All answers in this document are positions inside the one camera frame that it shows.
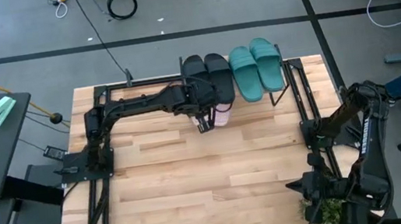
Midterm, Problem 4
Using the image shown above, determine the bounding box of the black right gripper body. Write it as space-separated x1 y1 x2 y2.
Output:
296 166 343 213

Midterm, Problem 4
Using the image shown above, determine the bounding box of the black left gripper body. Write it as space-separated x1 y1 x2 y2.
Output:
179 79 222 118

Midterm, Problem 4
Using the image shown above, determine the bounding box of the black slide sandal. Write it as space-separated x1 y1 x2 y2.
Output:
202 50 238 108
180 52 211 91

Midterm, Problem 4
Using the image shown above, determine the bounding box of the green slide sandal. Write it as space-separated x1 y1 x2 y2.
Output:
247 34 287 96
226 43 266 106

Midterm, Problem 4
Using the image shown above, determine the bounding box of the small potted green plant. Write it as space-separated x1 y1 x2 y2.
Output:
299 192 349 224

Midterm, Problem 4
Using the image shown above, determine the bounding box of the black power adapter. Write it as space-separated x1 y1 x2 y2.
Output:
41 142 69 164

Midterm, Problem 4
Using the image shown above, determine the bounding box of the mint green stapler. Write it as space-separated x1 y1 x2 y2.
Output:
0 94 20 128

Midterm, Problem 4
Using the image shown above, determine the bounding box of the wooden shelf with black frame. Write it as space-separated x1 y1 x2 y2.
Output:
175 40 292 121

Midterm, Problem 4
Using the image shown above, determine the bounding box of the black metal table frame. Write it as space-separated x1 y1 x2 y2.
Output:
33 35 399 224

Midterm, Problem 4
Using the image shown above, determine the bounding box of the long black floor cable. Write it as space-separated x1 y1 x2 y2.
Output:
69 0 130 85

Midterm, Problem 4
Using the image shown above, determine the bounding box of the coiled black cable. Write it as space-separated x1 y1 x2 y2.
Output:
105 0 141 23

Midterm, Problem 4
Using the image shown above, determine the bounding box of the white looped cord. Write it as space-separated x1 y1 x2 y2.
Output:
52 0 71 20

